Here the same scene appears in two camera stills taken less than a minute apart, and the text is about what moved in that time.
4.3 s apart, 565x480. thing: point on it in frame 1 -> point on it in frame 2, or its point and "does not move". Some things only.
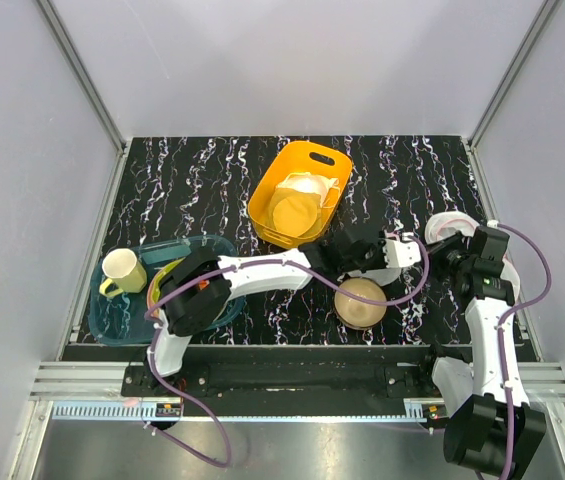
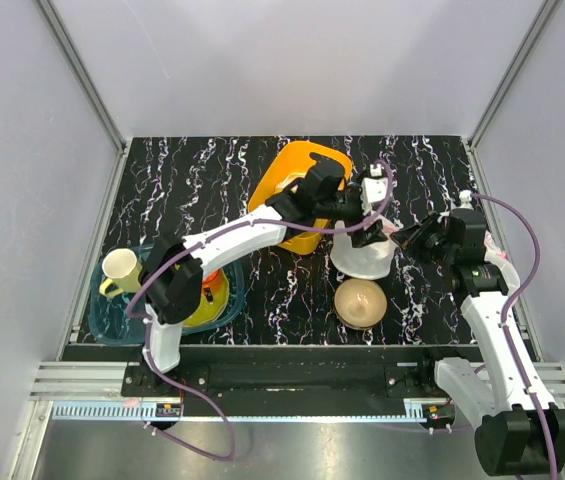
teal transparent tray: [120, 320] does not move
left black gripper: [382, 261] -> [371, 233]
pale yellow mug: [120, 265] does not move
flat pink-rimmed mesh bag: [511, 275] does not move
